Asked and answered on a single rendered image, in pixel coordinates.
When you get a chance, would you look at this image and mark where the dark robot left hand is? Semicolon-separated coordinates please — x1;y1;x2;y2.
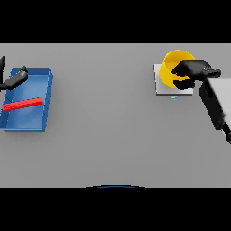
0;55;29;92

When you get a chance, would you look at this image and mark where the dark robot right hand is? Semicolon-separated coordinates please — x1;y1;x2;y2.
171;59;222;91

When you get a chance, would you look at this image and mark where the yellow bowl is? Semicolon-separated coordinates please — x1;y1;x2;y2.
158;49;197;89

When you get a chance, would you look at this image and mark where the red beaker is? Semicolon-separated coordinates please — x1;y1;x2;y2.
2;97;43;113

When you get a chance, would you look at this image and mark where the pale square measuring scale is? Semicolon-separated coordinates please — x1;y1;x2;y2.
153;63;194;100

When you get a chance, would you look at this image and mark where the blue tray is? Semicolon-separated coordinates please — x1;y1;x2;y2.
0;67;54;133

